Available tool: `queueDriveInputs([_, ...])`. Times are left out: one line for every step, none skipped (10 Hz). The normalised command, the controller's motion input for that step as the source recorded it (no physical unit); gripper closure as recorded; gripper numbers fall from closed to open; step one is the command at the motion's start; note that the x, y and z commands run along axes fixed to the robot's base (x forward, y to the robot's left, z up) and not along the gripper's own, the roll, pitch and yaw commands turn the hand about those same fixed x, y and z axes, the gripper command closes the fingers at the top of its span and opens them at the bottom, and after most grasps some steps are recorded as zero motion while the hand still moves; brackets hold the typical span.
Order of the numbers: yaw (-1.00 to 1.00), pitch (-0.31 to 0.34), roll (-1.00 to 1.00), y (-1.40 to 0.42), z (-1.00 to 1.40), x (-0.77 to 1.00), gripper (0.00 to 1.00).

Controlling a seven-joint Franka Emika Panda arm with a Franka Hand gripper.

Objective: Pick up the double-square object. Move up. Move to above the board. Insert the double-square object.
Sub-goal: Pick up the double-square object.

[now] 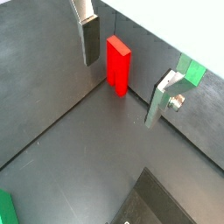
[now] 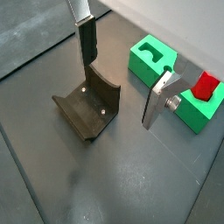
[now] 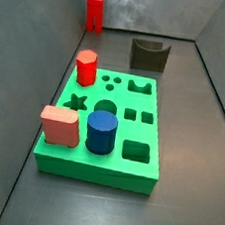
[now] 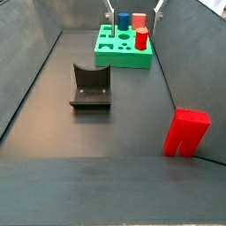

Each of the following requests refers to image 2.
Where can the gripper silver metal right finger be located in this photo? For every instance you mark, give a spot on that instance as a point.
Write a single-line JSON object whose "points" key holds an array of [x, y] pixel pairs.
{"points": [[164, 93]]}

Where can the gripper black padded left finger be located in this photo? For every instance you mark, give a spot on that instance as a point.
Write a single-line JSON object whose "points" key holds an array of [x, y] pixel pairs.
{"points": [[85, 28]]}

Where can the green shape sorter board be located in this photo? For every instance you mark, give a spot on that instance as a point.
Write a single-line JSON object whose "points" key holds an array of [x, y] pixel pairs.
{"points": [[149, 58]]}

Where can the red hexagonal prism block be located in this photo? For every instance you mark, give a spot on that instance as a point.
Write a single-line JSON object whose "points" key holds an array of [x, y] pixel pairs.
{"points": [[205, 86]]}

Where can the black curved holder stand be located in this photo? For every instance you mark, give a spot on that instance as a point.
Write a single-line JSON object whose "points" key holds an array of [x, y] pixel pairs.
{"points": [[91, 106]]}

